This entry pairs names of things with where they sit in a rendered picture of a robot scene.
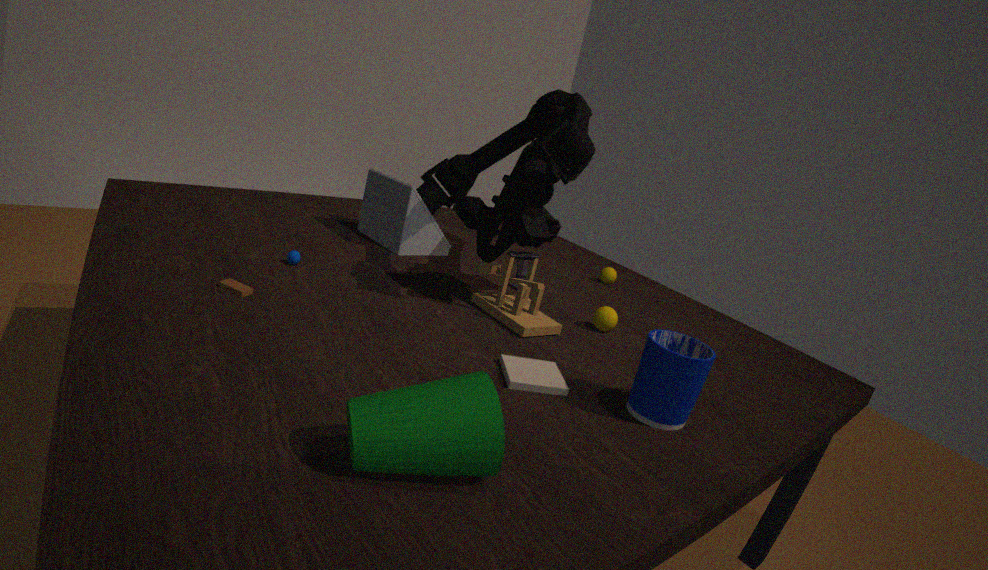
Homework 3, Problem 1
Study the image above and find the blue cup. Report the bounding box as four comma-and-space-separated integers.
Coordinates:
627, 330, 716, 431

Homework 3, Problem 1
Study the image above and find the brown rectangular block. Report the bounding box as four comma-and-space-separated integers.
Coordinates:
218, 278, 253, 298

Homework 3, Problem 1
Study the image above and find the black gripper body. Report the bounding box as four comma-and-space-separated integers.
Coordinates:
452, 173, 518, 230

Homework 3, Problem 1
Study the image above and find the green plastic cup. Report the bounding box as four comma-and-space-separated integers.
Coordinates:
346, 371, 505, 477

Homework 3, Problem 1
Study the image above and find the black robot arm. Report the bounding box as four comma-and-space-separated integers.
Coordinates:
416, 89, 596, 248

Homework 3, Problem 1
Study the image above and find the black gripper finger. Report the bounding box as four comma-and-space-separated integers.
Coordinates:
477, 229, 502, 257
495, 221, 516, 258

